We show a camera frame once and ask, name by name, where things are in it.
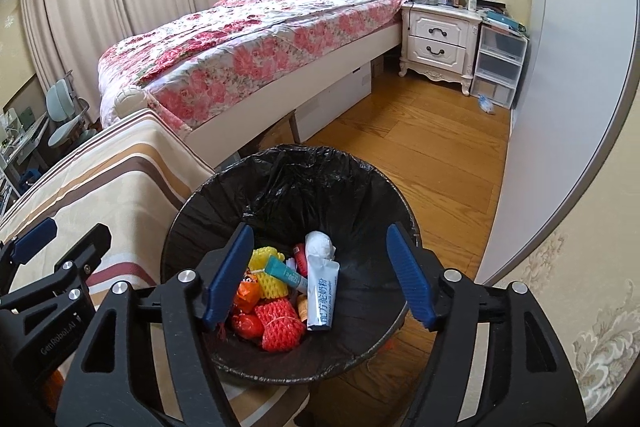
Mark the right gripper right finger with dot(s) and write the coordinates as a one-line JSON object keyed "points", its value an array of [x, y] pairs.
{"points": [[528, 380]]}

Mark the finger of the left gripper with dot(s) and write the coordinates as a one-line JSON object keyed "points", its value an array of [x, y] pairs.
{"points": [[73, 269], [21, 249]]}

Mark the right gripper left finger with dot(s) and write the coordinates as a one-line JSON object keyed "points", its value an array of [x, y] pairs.
{"points": [[112, 380]]}

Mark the orange foam fruit net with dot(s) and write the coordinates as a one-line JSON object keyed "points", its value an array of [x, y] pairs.
{"points": [[282, 328]]}

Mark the teal white tube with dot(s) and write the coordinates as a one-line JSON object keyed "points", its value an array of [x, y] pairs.
{"points": [[282, 272]]}

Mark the orange paper roll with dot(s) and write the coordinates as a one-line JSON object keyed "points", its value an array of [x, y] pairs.
{"points": [[302, 308]]}

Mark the red plastic bag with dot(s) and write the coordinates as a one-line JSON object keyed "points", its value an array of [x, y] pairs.
{"points": [[247, 326]]}

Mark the orange foil wrapper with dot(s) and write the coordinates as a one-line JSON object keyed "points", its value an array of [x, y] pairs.
{"points": [[247, 295]]}

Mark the white tissue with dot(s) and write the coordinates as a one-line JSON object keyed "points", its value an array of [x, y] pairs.
{"points": [[318, 244]]}

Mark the red cylindrical can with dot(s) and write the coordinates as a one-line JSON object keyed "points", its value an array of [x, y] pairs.
{"points": [[299, 256]]}

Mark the black lined trash bin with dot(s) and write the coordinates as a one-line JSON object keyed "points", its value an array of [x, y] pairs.
{"points": [[284, 193]]}

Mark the study desk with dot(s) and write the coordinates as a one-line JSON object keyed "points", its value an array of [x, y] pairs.
{"points": [[22, 149]]}

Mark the striped bed sheet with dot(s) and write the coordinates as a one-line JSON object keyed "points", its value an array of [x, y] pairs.
{"points": [[134, 179]]}

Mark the grey desk chair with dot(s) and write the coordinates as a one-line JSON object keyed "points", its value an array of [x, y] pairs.
{"points": [[69, 113]]}

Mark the white round bedpost knob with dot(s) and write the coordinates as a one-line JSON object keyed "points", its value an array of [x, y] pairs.
{"points": [[130, 100]]}

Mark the floral quilt bed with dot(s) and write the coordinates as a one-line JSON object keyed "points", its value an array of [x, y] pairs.
{"points": [[221, 76]]}

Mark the white underbed box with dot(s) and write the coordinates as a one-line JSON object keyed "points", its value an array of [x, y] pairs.
{"points": [[332, 103]]}

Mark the plastic drawer unit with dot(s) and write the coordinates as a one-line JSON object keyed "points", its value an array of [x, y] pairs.
{"points": [[499, 64]]}

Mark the white nightstand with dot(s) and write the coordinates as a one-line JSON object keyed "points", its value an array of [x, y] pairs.
{"points": [[439, 43]]}

